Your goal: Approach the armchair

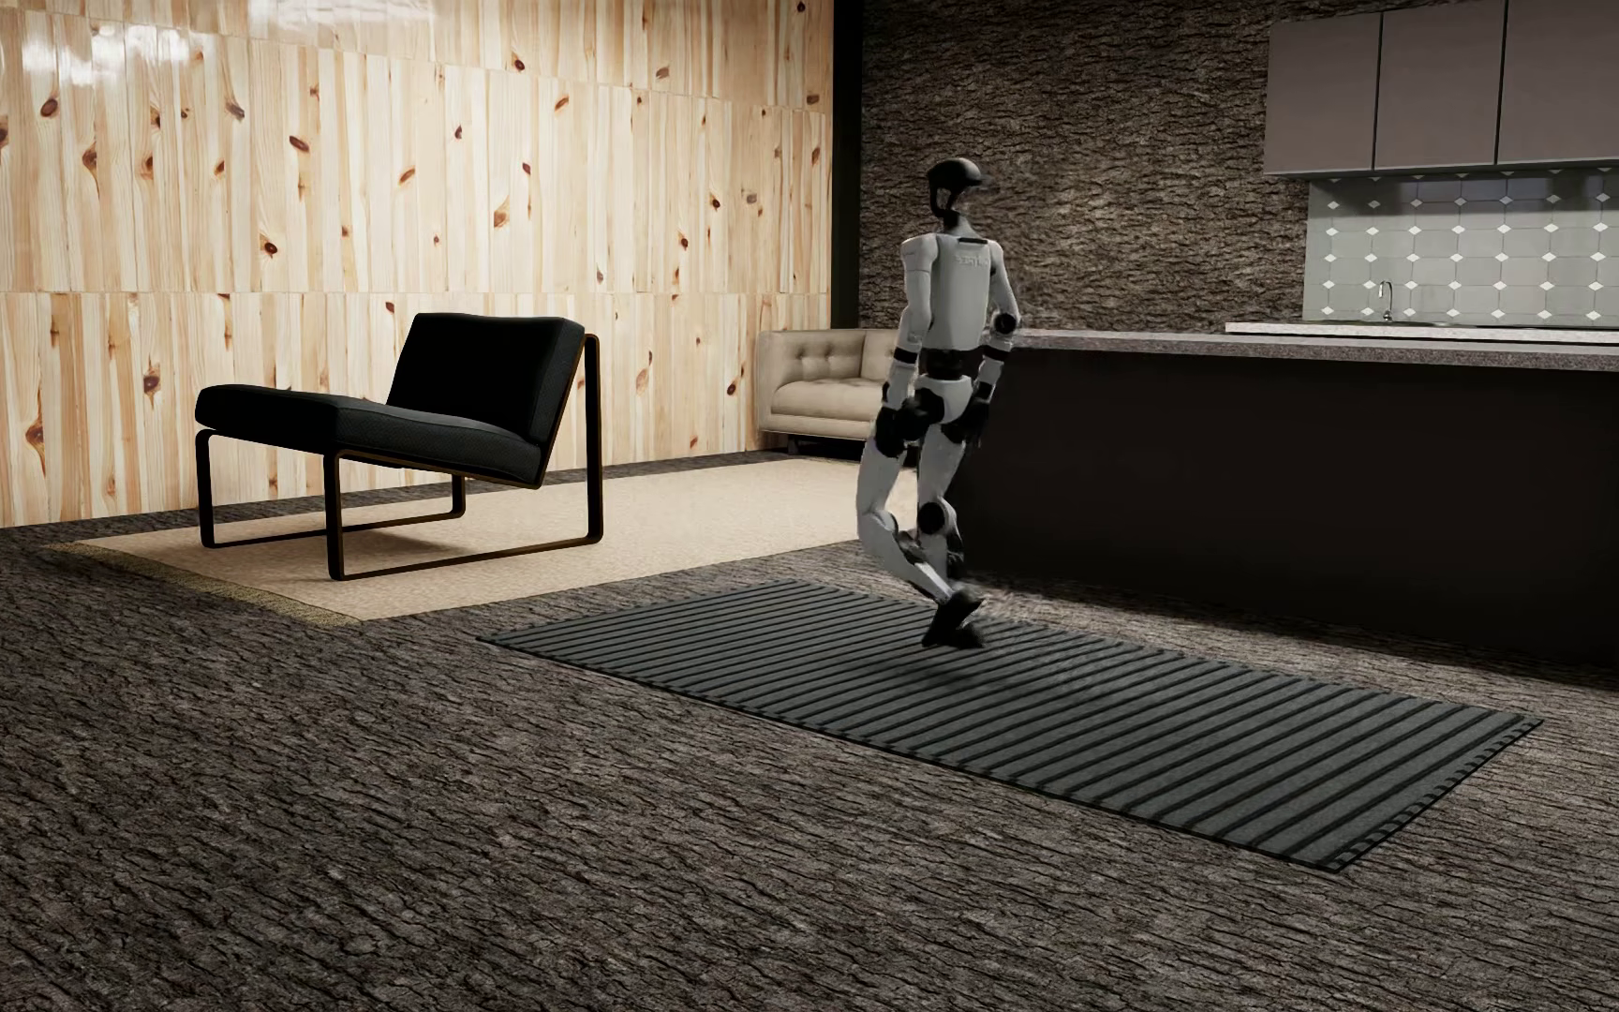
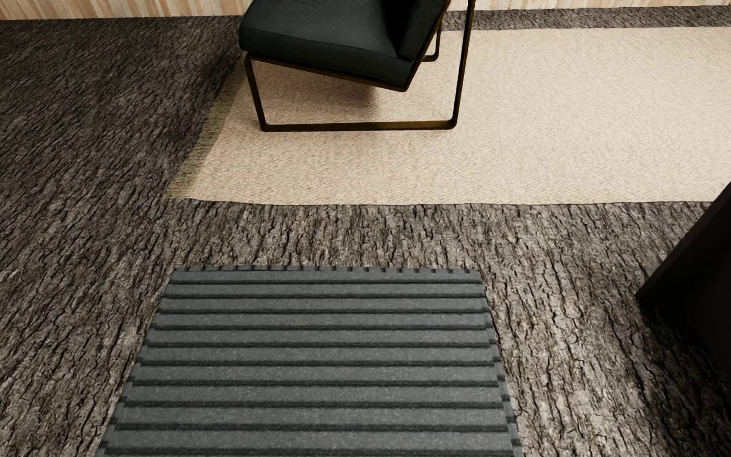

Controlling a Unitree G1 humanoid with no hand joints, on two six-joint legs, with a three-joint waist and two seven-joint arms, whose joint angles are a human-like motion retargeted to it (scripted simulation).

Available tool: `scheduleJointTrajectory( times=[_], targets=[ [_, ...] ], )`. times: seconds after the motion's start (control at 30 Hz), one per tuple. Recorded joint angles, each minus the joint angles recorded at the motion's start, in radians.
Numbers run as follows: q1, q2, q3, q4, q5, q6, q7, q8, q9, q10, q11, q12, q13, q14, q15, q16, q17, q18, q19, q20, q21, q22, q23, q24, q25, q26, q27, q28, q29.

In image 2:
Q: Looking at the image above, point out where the dark wooden cabinet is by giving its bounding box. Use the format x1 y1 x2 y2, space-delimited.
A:
635 133 731 445

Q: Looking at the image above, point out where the beige woven rug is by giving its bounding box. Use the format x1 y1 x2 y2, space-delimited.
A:
169 26 731 206

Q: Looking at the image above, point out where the black armchair with metal frame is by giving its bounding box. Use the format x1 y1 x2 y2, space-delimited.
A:
238 0 477 133

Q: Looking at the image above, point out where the grey ribbed door mat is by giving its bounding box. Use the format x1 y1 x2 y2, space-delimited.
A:
94 265 526 457

